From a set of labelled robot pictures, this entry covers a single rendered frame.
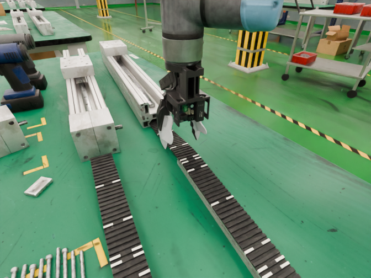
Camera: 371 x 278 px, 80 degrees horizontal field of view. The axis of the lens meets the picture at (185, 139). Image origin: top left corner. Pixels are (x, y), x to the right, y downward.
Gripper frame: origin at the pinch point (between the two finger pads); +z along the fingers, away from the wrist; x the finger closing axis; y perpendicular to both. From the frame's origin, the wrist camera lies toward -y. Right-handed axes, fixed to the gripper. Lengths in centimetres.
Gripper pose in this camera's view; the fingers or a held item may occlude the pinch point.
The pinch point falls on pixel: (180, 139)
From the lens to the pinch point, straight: 55.4
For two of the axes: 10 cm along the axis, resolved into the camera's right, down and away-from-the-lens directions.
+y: 4.3, 5.2, -7.3
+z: 0.0, 8.1, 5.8
